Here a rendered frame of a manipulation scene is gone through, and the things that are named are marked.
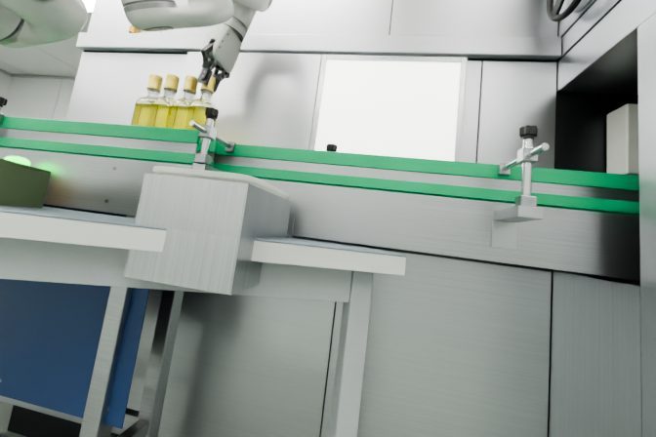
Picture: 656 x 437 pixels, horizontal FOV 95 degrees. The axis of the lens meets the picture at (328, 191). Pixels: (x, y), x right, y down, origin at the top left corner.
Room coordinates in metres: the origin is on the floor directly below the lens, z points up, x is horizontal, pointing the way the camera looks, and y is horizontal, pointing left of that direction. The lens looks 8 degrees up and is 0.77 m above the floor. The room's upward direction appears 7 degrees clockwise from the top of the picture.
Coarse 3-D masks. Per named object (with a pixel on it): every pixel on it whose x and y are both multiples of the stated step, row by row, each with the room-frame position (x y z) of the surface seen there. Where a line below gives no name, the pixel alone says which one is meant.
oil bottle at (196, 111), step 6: (192, 102) 0.78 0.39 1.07; (198, 102) 0.78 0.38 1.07; (204, 102) 0.78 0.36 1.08; (210, 102) 0.79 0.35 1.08; (192, 108) 0.78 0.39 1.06; (198, 108) 0.78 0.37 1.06; (204, 108) 0.78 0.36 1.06; (192, 114) 0.78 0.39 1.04; (198, 114) 0.78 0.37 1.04; (204, 114) 0.78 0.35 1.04; (186, 120) 0.79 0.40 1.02; (198, 120) 0.78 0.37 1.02; (204, 120) 0.78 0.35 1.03; (186, 126) 0.78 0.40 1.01
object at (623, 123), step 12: (624, 108) 0.71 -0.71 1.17; (636, 108) 0.69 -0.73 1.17; (612, 120) 0.74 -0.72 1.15; (624, 120) 0.71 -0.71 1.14; (636, 120) 0.69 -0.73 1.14; (612, 132) 0.74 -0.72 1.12; (624, 132) 0.71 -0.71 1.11; (636, 132) 0.69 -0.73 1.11; (612, 144) 0.74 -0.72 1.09; (624, 144) 0.71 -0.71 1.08; (636, 144) 0.69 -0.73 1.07; (612, 156) 0.74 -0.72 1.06; (624, 156) 0.71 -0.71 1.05; (636, 156) 0.69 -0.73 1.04; (612, 168) 0.74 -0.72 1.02; (624, 168) 0.71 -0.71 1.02; (636, 168) 0.69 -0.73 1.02
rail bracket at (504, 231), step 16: (528, 128) 0.52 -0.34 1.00; (528, 144) 0.52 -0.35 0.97; (544, 144) 0.47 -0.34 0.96; (512, 160) 0.58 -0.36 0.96; (528, 160) 0.52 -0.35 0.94; (528, 176) 0.52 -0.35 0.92; (528, 192) 0.52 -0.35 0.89; (512, 208) 0.53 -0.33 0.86; (528, 208) 0.51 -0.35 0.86; (496, 224) 0.62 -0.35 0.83; (512, 224) 0.61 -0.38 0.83; (496, 240) 0.61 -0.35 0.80; (512, 240) 0.61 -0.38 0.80
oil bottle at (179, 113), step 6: (174, 102) 0.80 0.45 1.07; (180, 102) 0.80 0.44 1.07; (186, 102) 0.79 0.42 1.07; (174, 108) 0.80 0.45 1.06; (180, 108) 0.80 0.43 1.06; (186, 108) 0.79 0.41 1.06; (174, 114) 0.80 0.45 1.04; (180, 114) 0.80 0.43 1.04; (186, 114) 0.79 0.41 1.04; (174, 120) 0.80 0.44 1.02; (180, 120) 0.79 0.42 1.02; (168, 126) 0.80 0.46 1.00; (174, 126) 0.80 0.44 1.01; (180, 126) 0.79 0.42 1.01
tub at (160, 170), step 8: (160, 168) 0.45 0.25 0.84; (168, 168) 0.45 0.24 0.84; (176, 168) 0.44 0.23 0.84; (176, 176) 0.45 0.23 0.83; (184, 176) 0.45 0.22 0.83; (192, 176) 0.45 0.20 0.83; (200, 176) 0.45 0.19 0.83; (208, 176) 0.43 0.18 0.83; (216, 176) 0.43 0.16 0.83; (224, 176) 0.43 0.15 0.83; (232, 176) 0.43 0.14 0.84; (240, 176) 0.43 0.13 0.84; (248, 176) 0.43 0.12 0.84; (256, 184) 0.47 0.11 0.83; (264, 184) 0.47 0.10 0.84; (272, 192) 0.54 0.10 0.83; (280, 192) 0.56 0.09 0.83
